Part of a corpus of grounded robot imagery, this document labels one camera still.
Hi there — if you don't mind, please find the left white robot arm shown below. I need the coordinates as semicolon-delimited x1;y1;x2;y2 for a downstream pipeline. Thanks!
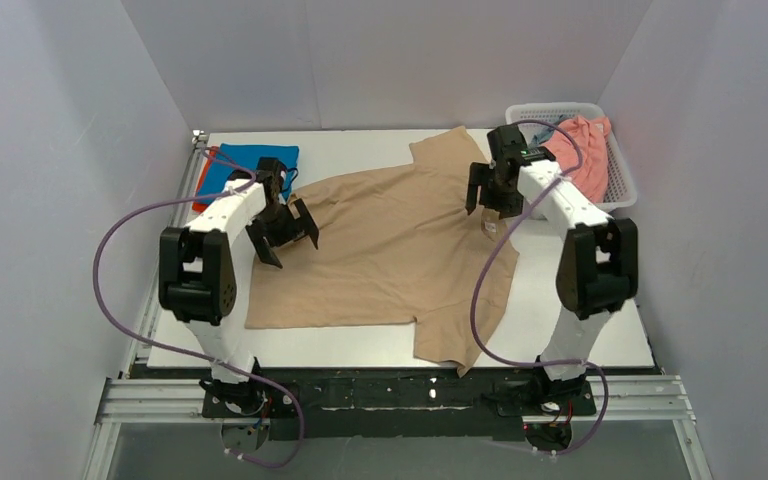
158;157;319;407

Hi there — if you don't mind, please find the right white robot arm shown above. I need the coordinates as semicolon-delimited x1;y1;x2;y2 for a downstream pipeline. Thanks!
465;122;639;403

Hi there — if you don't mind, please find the pink t shirt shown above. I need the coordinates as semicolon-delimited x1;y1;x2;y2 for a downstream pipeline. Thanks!
543;115;612;203

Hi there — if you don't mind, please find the aluminium frame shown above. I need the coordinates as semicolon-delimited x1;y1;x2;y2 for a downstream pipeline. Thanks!
82;130;713;480

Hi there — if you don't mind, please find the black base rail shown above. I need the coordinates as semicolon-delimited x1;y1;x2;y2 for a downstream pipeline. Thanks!
125;364;597;444

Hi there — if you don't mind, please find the beige t shirt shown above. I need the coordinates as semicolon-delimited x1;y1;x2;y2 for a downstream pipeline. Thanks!
245;127;519;374

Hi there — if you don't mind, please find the folded blue t shirt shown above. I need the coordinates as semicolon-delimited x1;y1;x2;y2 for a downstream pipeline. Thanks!
203;143;300;200

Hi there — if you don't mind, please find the grey blue garment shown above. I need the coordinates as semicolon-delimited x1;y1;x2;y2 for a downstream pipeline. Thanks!
529;115;568;146

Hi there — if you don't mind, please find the white plastic basket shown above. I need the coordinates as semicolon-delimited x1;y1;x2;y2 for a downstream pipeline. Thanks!
505;102;638;213

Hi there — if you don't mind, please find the folded orange t shirt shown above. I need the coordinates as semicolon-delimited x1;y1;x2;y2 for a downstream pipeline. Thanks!
191;147;215;214

